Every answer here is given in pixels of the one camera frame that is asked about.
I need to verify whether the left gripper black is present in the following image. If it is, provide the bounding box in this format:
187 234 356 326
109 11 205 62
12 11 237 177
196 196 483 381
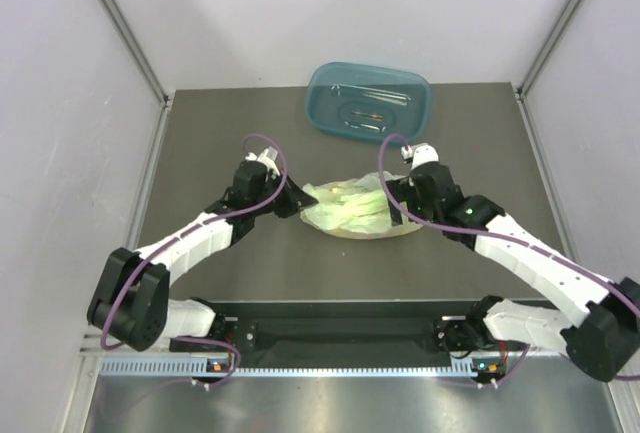
251 168 317 219

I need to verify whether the light green plastic bag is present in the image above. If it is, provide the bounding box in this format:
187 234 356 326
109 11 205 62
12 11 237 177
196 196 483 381
300 172 422 240

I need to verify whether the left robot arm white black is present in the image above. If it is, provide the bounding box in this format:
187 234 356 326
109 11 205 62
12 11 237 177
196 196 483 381
87 158 317 351

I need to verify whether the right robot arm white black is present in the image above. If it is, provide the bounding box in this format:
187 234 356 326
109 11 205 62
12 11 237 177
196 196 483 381
382 161 639 382

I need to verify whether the teal plastic container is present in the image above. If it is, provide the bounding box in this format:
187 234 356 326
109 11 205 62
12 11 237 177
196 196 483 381
304 62 434 144

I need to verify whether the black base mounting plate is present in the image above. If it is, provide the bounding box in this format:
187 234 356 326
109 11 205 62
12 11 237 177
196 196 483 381
168 297 516 369

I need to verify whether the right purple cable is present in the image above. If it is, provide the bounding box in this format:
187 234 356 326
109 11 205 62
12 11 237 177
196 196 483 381
376 133 640 382

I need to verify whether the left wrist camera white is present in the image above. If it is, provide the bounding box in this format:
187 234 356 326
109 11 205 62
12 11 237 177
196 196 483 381
244 147 281 176

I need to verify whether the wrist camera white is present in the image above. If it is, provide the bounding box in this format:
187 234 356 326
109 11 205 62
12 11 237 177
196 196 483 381
401 143 439 170
244 147 281 176

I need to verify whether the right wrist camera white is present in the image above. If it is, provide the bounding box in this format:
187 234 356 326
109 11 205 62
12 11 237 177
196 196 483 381
401 143 439 170

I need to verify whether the left aluminium frame post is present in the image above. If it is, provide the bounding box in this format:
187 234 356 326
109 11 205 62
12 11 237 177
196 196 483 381
99 0 169 105

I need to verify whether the aluminium frame post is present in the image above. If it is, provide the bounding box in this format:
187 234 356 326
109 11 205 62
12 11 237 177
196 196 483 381
515 0 585 102
99 0 169 105

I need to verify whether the right aluminium frame post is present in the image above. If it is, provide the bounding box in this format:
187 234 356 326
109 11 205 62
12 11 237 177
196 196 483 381
515 0 585 102

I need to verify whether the grey slotted cable duct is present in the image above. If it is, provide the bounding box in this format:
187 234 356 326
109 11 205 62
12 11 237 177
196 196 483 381
99 356 501 378

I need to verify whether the aluminium rail profile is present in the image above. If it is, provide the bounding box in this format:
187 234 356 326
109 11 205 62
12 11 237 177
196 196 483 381
79 322 174 358

